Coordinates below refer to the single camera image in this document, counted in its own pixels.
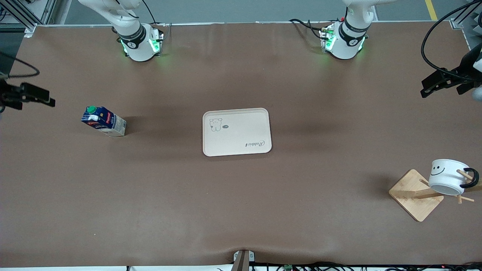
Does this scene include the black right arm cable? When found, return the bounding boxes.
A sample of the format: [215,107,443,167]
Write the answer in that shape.
[0,50,41,79]

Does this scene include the black base cable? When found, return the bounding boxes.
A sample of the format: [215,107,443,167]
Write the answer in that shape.
[289,18,334,40]
[141,0,167,30]

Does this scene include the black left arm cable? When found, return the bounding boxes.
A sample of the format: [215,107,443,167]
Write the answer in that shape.
[421,0,482,79]

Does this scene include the beige plastic tray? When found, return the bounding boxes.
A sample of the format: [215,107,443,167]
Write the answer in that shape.
[203,108,272,157]

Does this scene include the black left base cable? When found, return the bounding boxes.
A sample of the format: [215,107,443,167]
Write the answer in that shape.
[289,18,334,40]

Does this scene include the white smiley cup black handle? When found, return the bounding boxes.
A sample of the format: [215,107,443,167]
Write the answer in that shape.
[428,158,480,196]

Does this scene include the blue milk carton green cap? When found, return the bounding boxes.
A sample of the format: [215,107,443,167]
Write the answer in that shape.
[81,106,127,138]

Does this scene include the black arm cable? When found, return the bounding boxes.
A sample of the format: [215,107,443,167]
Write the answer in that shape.
[421,0,482,79]
[0,50,41,79]

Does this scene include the aluminium frame post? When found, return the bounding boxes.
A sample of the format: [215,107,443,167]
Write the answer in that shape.
[0,0,58,37]
[450,0,482,31]

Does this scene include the black right base cable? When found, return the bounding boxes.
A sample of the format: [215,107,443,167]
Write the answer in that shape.
[141,0,167,30]

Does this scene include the wooden cup rack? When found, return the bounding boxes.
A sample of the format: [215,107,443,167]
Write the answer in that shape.
[389,169,482,222]

